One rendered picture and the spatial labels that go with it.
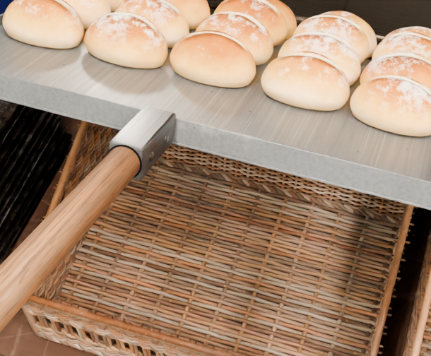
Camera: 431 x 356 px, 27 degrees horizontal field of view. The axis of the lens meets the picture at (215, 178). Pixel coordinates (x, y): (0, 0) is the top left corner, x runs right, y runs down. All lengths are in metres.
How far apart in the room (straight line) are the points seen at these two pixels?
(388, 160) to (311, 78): 0.13
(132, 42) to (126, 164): 0.28
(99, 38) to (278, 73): 0.21
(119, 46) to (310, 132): 0.24
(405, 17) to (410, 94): 0.41
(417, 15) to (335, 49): 0.33
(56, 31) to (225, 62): 0.20
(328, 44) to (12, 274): 0.55
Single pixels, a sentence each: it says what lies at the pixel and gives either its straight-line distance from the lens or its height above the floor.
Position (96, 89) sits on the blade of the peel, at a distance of 0.96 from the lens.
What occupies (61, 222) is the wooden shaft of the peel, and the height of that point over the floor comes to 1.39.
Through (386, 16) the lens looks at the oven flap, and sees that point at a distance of 1.36.
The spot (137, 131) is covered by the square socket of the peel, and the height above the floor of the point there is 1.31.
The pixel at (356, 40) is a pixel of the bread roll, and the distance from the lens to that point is 1.11.
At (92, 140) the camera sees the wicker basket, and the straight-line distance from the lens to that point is 1.51.
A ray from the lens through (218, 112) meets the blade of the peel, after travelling 0.94.
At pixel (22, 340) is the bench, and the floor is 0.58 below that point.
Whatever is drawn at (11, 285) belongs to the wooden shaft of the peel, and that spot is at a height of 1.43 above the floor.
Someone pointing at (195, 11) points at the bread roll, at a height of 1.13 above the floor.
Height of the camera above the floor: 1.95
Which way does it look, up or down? 56 degrees down
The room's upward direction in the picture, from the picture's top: 3 degrees counter-clockwise
